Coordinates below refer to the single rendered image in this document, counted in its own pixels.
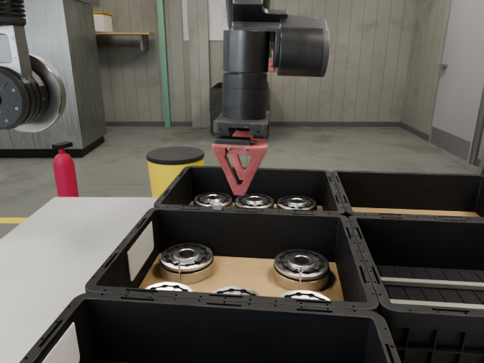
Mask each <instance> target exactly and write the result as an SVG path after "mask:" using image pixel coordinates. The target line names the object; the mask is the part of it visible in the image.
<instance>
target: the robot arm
mask: <svg viewBox="0 0 484 363"><path fill-rule="evenodd" d="M225 5H226V13H227V20H228V29H229V30H223V71H228V72H225V73H224V74H223V112H222V113H221V114H220V115H219V116H218V117H217V118H216V119H215V120H214V121H213V132H214V133H215V135H214V136H213V137H212V149H213V151H214V153H215V155H216V157H217V159H218V161H219V163H220V165H221V167H222V169H223V171H224V173H225V175H226V178H227V180H228V183H229V185H230V188H231V189H232V191H233V194H234V195H238V196H244V195H245V194H246V192H247V190H248V188H249V186H250V183H251V181H252V179H253V177H254V175H255V173H256V171H257V169H258V167H259V165H260V163H261V161H262V159H263V157H264V155H265V153H266V150H267V148H268V143H266V141H267V139H268V138H269V135H270V126H271V125H270V121H271V117H270V111H267V110H266V98H267V83H268V81H267V74H266V73H267V72H268V69H269V43H270V42H273V43H274V52H273V68H277V75H278V76H307V77H324V76H325V74H326V69H327V66H328V57H329V49H330V35H329V30H328V29H327V22H326V20H325V19H323V18H320V17H307V16H300V15H291V14H288V10H286V9H270V5H271V0H225ZM251 140H256V141H258V143H251ZM228 153H229V154H230V157H231V158H232V161H233V165H234V167H235V169H236V173H237V175H238V178H239V179H240V180H243V182H242V184H238V182H237V180H236V177H235V175H234V173H233V170H232V167H231V165H230V162H229V160H228V157H227V154H228ZM238 154H243V155H249V156H252V157H251V160H250V161H249V164H248V166H247V168H246V169H243V167H242V164H241V160H240V158H239V155H238Z"/></svg>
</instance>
